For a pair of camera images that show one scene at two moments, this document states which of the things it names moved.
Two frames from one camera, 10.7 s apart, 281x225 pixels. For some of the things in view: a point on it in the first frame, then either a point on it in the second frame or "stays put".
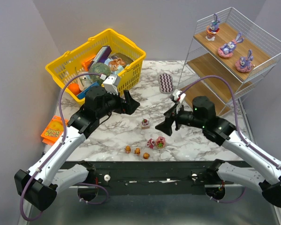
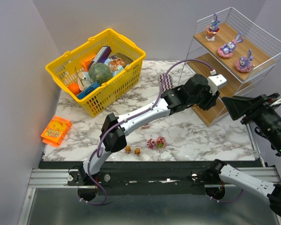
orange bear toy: x=128 y=149 stays put
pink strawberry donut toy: x=160 y=142 stays put
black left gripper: x=123 y=105 to x=210 y=101
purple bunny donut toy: x=245 y=64 stays put
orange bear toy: x=137 y=151 stays put
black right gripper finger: x=165 y=126 to x=239 y=106
